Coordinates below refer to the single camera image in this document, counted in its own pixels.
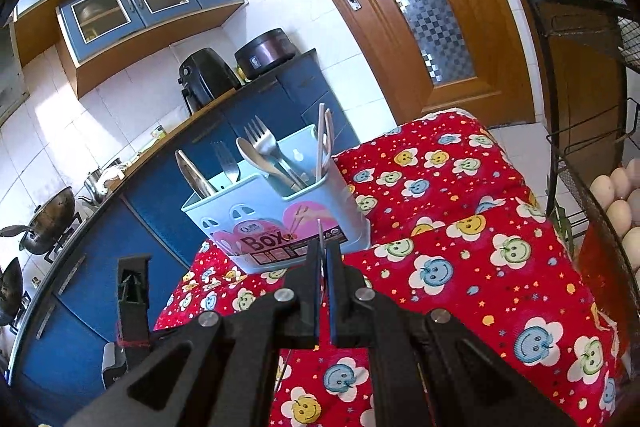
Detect silver knife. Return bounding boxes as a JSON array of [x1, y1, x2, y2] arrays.
[[175, 150, 217, 199]]

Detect dark fork in box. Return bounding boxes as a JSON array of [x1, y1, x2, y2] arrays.
[[213, 141, 241, 184]]

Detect wooden side cabinet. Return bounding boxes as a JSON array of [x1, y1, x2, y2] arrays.
[[521, 0, 626, 184]]

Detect light blue utensil holder box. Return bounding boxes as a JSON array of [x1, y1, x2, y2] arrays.
[[181, 126, 371, 274]]

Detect dark rice cooker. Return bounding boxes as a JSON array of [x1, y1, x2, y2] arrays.
[[234, 28, 298, 80]]

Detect black metal wire rack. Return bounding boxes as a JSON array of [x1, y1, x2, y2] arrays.
[[523, 0, 639, 329]]

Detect black air fryer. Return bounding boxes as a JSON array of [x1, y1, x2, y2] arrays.
[[178, 48, 242, 114]]

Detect blue lower kitchen cabinets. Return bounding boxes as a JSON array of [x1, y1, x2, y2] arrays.
[[8, 51, 357, 426]]

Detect white egg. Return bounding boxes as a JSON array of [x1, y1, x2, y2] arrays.
[[606, 199, 632, 237], [589, 174, 616, 210]]

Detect silver fork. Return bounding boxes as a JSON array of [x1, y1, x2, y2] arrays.
[[245, 116, 307, 190]]

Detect red floral tablecloth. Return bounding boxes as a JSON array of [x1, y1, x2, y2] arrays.
[[154, 109, 617, 426]]

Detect black wok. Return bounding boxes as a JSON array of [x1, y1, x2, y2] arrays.
[[1, 186, 75, 255]]

